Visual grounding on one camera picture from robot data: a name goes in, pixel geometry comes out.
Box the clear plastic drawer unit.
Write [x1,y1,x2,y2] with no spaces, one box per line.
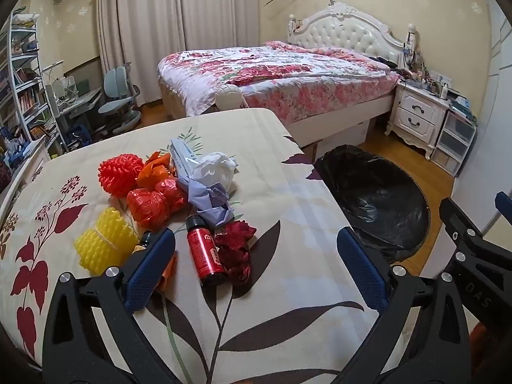
[431,106,479,177]

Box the orange plastic bag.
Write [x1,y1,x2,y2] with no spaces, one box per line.
[137,151,177,191]

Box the white nightstand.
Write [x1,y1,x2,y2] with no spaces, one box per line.
[386,80,453,161]

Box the dark red wrapper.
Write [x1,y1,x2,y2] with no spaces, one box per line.
[214,220,258,287]

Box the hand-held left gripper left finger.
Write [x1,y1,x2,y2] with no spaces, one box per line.
[42,228,177,384]

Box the white desk lamp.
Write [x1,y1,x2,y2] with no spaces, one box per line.
[42,60,67,81]

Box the white toothpaste box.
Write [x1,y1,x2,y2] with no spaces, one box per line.
[169,138,209,179]

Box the beige curtain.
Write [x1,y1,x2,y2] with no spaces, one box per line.
[178,0,261,51]
[97,0,187,75]

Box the pink floral quilt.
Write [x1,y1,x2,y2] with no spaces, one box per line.
[158,40,404,125]

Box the white plastic bag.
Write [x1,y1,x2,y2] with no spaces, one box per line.
[190,151,241,191]

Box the orange wrapper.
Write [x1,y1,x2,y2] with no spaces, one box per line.
[158,253,178,293]

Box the white bookshelf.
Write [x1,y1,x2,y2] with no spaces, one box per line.
[0,11,69,161]

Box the grey study desk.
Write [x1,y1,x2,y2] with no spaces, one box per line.
[44,84,105,145]

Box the white tufted bed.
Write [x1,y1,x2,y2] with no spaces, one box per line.
[158,2,407,149]

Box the small red plastic bag ball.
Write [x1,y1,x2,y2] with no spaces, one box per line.
[155,179,189,213]

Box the large red plastic bag ball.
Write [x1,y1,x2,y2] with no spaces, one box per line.
[127,188,171,231]

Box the light blue desk chair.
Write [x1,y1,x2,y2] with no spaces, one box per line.
[98,62,143,135]

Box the white wardrobe door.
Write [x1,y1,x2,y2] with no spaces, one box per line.
[479,0,512,233]

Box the floral leaf print tablecloth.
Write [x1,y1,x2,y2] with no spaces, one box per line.
[0,108,405,384]

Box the red spray bottle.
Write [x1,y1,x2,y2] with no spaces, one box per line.
[186,215,227,287]

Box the white round ball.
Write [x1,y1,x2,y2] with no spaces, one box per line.
[215,84,249,111]

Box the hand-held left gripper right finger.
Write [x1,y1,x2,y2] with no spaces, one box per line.
[328,226,471,384]

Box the black bag lined trash bin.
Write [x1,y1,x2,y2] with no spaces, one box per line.
[314,144,432,265]

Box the yellow foam fruit net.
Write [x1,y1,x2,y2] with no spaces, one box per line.
[74,207,139,277]

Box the red foam fruit net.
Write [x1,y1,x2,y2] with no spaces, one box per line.
[98,154,145,198]

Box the clutter of bottles on nightstand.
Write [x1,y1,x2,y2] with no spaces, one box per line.
[400,24,453,97]

